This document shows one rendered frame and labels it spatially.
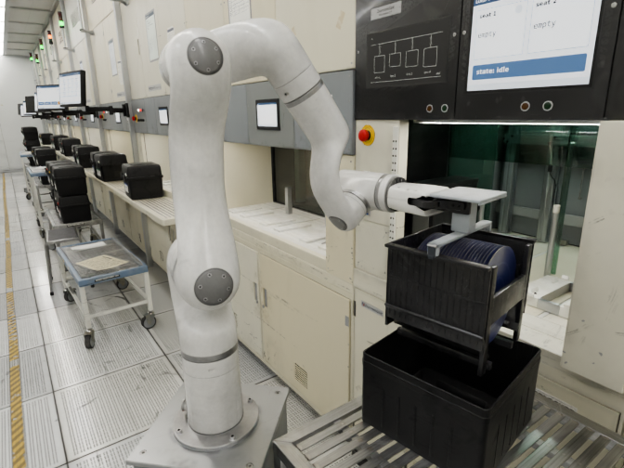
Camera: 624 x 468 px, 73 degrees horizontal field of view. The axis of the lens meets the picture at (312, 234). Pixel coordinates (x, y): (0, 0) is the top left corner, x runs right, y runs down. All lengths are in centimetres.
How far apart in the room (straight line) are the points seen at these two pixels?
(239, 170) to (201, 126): 196
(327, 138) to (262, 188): 196
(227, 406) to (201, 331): 18
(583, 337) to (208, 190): 83
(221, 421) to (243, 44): 75
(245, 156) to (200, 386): 199
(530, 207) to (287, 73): 152
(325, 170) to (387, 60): 58
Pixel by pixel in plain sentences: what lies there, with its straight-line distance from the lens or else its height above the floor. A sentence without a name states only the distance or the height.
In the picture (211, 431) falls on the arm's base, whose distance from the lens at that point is 101.
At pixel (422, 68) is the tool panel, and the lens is 129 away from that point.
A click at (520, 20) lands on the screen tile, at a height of 161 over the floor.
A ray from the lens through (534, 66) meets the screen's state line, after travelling 111.
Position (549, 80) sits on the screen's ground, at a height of 148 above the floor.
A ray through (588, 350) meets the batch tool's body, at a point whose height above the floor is 94.
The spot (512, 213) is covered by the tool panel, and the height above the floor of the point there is 96.
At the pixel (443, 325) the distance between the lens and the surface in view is 83.
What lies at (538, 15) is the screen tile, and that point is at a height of 162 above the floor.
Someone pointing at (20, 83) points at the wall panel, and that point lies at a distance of 1430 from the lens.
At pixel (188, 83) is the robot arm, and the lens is 74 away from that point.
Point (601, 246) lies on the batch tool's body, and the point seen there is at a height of 116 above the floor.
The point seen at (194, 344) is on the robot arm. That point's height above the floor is 99.
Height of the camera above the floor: 143
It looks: 16 degrees down
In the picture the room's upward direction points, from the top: 1 degrees counter-clockwise
